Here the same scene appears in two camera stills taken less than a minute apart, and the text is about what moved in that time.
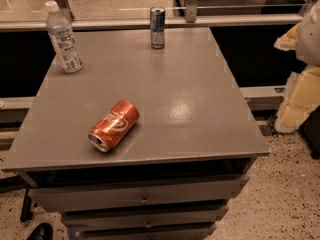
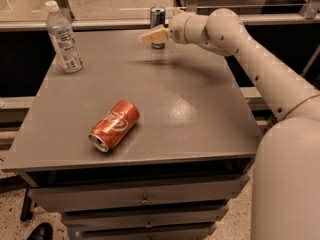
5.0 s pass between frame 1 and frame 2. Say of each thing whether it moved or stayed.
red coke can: stayed
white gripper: moved
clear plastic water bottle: stayed
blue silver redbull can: stayed
